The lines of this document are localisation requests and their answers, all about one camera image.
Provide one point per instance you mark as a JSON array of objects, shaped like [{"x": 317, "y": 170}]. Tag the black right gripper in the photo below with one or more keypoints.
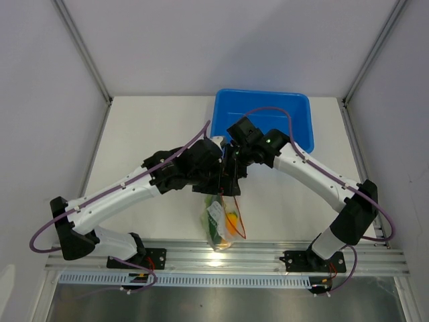
[{"x": 225, "y": 167}]

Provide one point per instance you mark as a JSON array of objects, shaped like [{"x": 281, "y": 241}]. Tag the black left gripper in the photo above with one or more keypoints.
[{"x": 214, "y": 188}]

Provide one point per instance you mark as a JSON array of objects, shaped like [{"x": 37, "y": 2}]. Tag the yellow orange mango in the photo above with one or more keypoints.
[{"x": 231, "y": 220}]

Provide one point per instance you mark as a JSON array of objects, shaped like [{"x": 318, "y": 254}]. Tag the clear zip bag orange zipper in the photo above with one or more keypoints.
[{"x": 220, "y": 206}]

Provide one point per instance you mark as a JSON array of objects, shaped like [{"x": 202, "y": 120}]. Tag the green cucumber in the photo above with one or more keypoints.
[{"x": 213, "y": 234}]

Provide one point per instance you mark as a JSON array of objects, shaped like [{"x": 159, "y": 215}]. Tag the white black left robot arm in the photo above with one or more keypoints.
[{"x": 78, "y": 221}]

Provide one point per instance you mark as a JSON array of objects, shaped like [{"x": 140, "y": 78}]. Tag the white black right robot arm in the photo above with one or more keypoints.
[{"x": 354, "y": 202}]

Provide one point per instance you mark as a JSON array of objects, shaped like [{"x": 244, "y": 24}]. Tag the blue plastic bin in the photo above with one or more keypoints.
[{"x": 282, "y": 111}]

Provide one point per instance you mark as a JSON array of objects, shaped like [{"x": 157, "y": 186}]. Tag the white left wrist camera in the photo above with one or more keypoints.
[{"x": 220, "y": 141}]

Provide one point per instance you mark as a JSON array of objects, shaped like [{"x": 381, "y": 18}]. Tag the aluminium mounting rail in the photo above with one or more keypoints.
[{"x": 262, "y": 257}]

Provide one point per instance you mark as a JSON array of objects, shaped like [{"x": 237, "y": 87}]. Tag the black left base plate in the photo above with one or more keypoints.
[{"x": 154, "y": 259}]

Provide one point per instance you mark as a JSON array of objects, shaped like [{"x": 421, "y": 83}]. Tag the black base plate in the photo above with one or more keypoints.
[
  {"x": 154, "y": 259},
  {"x": 308, "y": 261}
]

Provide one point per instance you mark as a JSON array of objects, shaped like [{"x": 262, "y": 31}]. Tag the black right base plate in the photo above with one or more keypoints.
[{"x": 308, "y": 261}]

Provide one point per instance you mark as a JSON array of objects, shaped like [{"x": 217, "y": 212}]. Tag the white slotted cable duct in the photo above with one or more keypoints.
[{"x": 191, "y": 280}]

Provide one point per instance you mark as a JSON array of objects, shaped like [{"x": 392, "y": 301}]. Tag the left aluminium frame post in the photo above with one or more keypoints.
[{"x": 72, "y": 29}]

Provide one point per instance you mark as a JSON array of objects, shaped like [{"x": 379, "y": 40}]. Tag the aluminium frame post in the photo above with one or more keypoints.
[
  {"x": 387, "y": 28},
  {"x": 72, "y": 29}
]

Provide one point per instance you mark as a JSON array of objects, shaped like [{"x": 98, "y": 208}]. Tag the right aluminium frame post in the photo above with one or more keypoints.
[{"x": 387, "y": 28}]

